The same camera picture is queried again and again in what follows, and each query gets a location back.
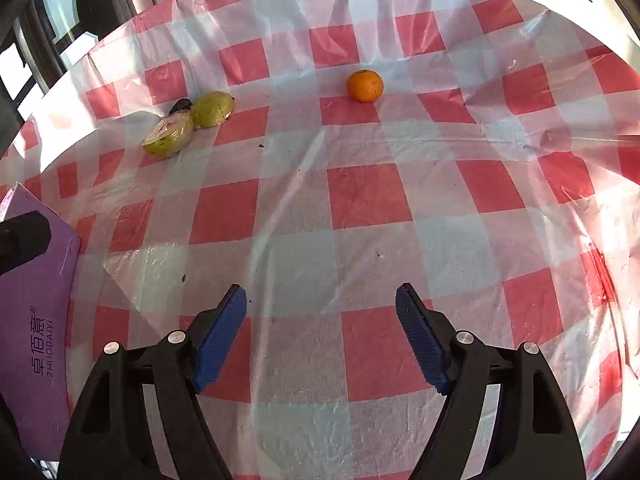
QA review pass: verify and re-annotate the orange mandarin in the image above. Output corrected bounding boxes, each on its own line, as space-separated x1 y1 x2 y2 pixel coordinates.
346 69 385 104

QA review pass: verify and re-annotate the red white checked plastic tablecloth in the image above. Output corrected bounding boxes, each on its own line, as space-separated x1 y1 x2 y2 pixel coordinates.
0 0 640 480

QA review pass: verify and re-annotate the wrapped green kiwi half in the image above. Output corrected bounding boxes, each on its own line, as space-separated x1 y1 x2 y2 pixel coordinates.
141 112 195 160
191 90 236 130

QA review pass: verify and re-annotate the purple cardboard box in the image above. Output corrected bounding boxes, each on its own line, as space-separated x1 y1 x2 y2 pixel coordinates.
0 182 82 461

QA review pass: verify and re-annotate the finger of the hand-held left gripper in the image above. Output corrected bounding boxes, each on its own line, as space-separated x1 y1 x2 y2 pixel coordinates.
57 284 248 480
395 282 587 480

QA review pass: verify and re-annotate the dark window frame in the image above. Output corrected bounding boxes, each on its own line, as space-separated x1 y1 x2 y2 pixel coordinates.
0 0 126 126

